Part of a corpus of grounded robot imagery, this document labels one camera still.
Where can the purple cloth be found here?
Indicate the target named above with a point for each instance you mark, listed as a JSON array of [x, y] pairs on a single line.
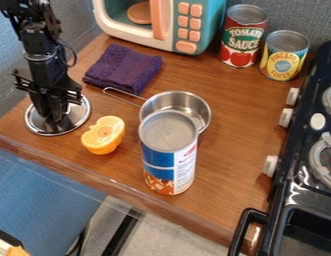
[[123, 68]]

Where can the toy stove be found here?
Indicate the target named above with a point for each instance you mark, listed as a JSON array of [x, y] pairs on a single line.
[[305, 166]]

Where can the red tomato sauce can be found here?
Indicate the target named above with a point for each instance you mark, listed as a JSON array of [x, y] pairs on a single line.
[[241, 38]]

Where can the toy microwave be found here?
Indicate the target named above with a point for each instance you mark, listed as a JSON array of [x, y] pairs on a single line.
[[194, 23]]

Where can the blue and orange can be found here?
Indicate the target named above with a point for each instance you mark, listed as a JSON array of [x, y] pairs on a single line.
[[168, 156]]

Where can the silver lid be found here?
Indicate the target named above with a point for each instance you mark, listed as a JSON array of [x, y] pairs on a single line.
[[76, 120]]

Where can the orange toy fruit half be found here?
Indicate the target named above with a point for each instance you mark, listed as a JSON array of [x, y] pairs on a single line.
[[103, 135]]

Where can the yellow pineapple can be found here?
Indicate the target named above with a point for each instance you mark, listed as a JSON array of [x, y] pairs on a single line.
[[283, 56]]

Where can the silver pot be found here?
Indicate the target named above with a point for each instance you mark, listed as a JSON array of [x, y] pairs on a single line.
[[185, 101]]

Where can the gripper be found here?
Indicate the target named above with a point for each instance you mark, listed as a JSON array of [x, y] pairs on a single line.
[[47, 78]]

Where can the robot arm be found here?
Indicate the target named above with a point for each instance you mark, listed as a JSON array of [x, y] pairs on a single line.
[[36, 30]]

